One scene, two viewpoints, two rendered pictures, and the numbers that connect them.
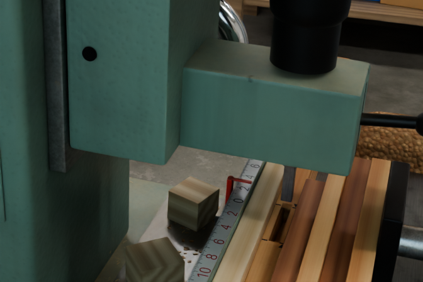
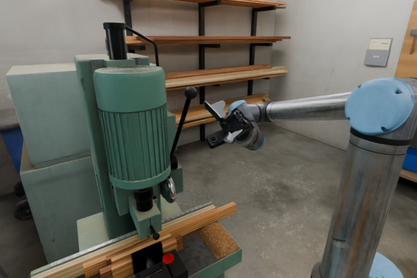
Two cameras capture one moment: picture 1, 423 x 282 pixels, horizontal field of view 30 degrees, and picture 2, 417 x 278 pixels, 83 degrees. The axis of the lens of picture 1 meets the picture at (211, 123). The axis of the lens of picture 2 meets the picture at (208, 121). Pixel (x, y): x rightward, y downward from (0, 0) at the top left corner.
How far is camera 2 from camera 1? 75 cm
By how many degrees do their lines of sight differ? 42
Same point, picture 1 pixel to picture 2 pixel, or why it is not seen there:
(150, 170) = (285, 205)
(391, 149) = (206, 237)
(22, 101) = (102, 192)
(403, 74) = not seen: outside the picture
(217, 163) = (309, 211)
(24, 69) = (102, 185)
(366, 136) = (205, 230)
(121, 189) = not seen: hidden behind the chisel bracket
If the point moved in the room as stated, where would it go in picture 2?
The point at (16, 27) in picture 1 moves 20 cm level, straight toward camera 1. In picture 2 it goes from (99, 178) to (38, 212)
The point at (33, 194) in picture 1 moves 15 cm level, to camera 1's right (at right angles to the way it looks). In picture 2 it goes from (106, 210) to (125, 231)
